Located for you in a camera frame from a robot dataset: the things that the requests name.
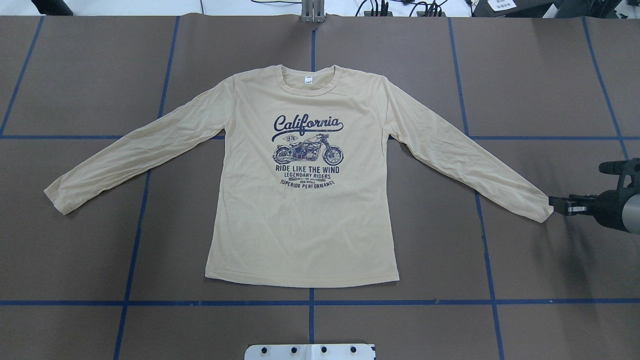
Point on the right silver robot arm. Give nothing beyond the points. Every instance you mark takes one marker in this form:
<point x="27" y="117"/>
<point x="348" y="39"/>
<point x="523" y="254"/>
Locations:
<point x="634" y="204"/>

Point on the aluminium frame post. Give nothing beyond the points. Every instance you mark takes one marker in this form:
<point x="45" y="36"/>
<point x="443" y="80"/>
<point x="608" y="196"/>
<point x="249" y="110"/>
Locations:
<point x="313" y="11"/>

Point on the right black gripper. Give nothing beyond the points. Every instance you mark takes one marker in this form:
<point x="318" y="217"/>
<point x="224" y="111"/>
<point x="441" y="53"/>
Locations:
<point x="606" y="206"/>

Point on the beige long-sleeve graphic shirt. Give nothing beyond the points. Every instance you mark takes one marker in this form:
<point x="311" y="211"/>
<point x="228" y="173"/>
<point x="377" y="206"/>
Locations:
<point x="303" y="192"/>

